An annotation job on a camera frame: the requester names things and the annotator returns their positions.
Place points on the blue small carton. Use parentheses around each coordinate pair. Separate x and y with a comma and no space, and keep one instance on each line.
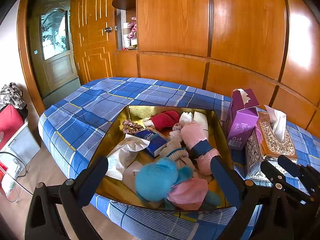
(156,141)

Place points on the beige knitted sock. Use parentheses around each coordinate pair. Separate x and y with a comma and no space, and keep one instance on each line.
(175,151)

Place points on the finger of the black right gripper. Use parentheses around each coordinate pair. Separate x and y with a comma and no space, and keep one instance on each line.
(308,176)
(276,178)

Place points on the gold metal box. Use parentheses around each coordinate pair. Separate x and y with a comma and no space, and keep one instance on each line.
(114,189)

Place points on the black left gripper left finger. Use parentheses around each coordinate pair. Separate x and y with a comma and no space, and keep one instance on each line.
(44,221)

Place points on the orange wooden wardrobe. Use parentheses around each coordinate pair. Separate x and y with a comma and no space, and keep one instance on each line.
(269,46)

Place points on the pink spotted plush toy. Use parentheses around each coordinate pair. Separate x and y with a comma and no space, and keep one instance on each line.
(132,35)

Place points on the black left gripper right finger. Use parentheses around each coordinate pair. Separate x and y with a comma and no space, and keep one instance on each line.
(245,195)

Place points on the white folded tissue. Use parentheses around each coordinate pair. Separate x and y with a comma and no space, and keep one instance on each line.
(199,118)

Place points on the white plastic wipes pack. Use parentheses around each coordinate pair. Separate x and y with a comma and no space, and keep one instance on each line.
(123,155)

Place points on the blue plush dolphin toy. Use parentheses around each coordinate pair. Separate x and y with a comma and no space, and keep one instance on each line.
(163,181)

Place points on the blue plaid bed sheet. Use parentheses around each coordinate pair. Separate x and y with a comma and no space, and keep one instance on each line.
(73,128)

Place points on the red plush slipper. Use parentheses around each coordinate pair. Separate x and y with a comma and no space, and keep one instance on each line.
(163,120)

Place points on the red bag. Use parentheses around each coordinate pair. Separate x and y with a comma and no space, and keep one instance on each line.
(10,122)

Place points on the wooden door with glass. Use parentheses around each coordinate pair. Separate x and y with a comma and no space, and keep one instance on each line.
(50,44)

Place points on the purple tissue box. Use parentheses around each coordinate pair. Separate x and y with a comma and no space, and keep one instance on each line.
(241,118)

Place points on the patterned grey cloth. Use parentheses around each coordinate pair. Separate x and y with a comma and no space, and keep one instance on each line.
(11,95)

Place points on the ornate silver tissue box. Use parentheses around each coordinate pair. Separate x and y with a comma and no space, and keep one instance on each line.
(264,145)

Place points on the pink towel with band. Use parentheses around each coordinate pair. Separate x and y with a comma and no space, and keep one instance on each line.
(195,139)

